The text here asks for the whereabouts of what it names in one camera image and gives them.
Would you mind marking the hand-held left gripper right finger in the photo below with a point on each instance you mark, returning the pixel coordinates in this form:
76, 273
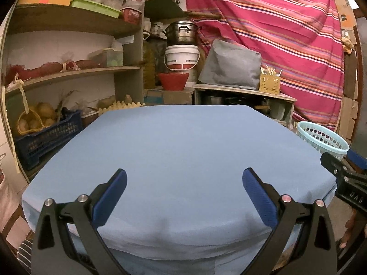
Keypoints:
259, 196

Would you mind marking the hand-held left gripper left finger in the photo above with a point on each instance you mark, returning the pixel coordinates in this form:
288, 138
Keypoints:
110, 196

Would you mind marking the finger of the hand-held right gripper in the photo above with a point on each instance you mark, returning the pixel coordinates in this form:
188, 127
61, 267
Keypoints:
357, 159
332, 164

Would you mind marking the light blue plastic basket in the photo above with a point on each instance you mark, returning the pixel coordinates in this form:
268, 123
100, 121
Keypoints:
321, 139

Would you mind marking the person's right hand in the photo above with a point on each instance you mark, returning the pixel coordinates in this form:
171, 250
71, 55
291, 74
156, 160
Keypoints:
349, 229

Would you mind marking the light blue tablecloth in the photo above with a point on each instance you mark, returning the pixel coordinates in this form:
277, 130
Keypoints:
177, 163

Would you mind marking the blue plastic crate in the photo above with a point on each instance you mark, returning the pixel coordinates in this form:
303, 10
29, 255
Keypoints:
43, 146

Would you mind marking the yellow egg tray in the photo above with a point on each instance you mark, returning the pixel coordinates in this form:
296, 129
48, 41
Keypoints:
123, 106

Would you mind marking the yellow utensil holder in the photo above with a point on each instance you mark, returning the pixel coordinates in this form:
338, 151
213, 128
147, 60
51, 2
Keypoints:
269, 84

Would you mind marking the low wooden cabinet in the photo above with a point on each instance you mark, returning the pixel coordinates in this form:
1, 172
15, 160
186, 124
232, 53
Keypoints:
243, 90

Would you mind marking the yellow mesh bag of potatoes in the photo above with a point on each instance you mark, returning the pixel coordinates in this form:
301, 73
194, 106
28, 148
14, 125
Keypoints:
37, 117

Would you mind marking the bunch of wooden utensils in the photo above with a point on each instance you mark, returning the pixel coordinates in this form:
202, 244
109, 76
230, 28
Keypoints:
271, 71

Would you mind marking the cardboard box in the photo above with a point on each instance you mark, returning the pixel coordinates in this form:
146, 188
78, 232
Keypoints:
172, 97

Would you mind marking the red plastic basin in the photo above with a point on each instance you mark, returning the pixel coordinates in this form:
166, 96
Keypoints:
173, 81

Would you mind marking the grey fabric bag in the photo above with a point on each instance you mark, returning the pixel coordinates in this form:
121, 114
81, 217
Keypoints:
229, 66

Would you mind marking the large yellow oil bottle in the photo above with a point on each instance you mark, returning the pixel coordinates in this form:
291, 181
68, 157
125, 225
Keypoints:
149, 66

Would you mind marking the clear plastic container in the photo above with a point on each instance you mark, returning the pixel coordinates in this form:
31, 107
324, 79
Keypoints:
107, 58

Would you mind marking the red mesh bag of sweet potatoes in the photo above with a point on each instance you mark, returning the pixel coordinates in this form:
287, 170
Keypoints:
46, 68

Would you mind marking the red striped cloth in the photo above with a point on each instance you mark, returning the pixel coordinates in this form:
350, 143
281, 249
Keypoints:
272, 25

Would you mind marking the white plastic bucket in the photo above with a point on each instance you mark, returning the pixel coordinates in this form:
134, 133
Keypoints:
182, 57

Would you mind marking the row of jars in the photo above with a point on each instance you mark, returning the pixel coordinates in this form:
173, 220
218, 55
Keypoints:
153, 28

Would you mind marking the wooden shelf unit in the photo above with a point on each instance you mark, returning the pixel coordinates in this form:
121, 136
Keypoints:
71, 23

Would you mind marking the steel cooking pot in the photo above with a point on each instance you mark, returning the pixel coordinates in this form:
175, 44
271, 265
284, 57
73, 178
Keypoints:
182, 33

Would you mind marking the small red basket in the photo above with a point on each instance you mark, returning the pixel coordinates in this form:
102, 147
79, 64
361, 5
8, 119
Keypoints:
131, 15

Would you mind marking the green plastic tray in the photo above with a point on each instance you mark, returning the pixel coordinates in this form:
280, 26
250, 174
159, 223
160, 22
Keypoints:
94, 8

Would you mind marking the cardboard wall pieces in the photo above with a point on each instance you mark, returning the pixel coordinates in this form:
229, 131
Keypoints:
349, 111

